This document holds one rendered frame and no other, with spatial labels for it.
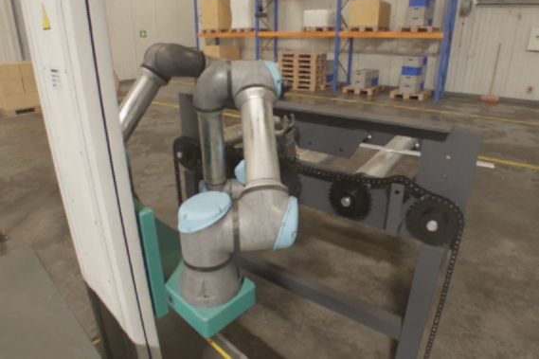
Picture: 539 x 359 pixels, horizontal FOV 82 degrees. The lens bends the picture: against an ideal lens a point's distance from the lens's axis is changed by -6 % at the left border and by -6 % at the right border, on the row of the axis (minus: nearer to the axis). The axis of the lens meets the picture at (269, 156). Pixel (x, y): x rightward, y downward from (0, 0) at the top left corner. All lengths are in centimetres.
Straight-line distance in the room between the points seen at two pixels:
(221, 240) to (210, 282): 11
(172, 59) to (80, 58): 56
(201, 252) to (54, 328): 36
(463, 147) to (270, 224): 68
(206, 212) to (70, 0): 45
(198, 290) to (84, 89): 47
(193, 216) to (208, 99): 37
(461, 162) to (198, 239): 83
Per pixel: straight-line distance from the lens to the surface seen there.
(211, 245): 72
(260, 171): 77
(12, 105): 831
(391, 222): 120
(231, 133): 191
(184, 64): 116
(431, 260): 130
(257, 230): 71
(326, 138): 128
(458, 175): 118
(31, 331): 91
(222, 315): 81
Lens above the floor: 141
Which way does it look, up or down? 20 degrees down
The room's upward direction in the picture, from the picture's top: straight up
